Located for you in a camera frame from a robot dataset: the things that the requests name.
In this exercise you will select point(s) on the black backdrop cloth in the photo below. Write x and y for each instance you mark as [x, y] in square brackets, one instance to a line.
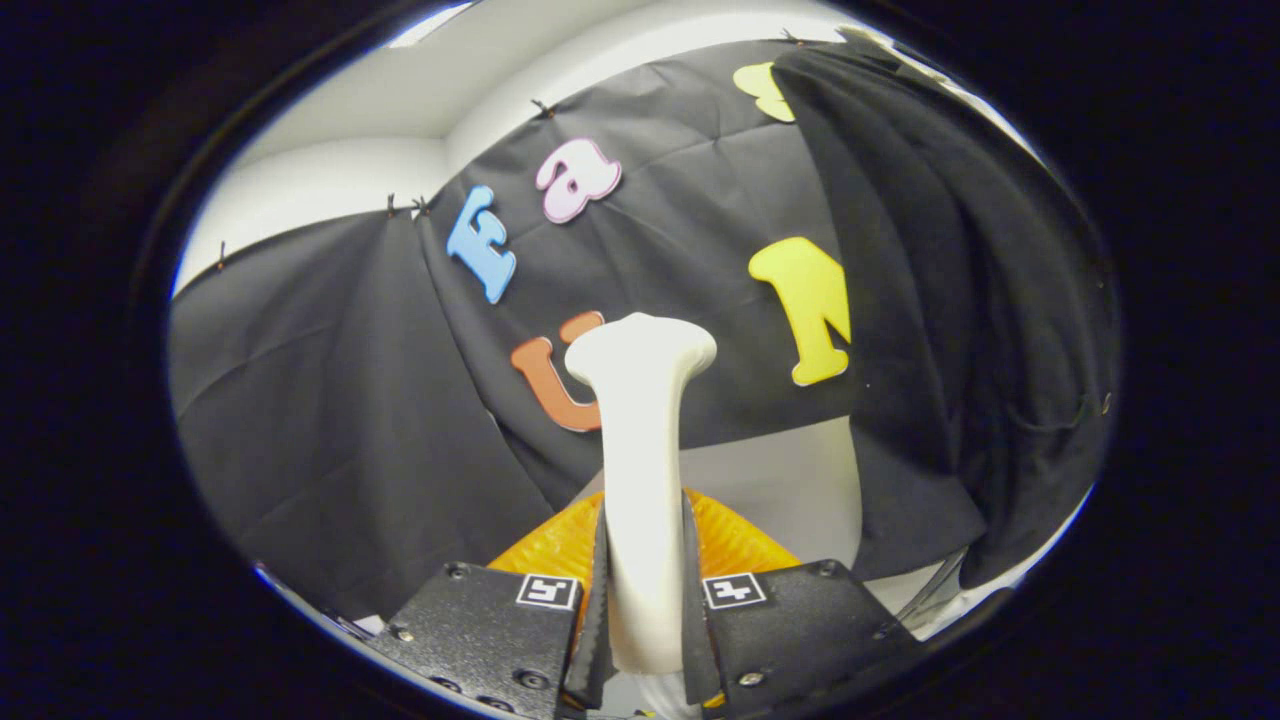
[300, 400]

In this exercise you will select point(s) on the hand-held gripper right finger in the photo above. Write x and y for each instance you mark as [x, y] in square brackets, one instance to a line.
[800, 630]

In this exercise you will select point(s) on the black suit jacket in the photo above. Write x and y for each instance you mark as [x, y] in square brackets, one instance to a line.
[950, 300]

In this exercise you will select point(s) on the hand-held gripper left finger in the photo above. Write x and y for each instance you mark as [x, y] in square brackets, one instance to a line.
[480, 630]

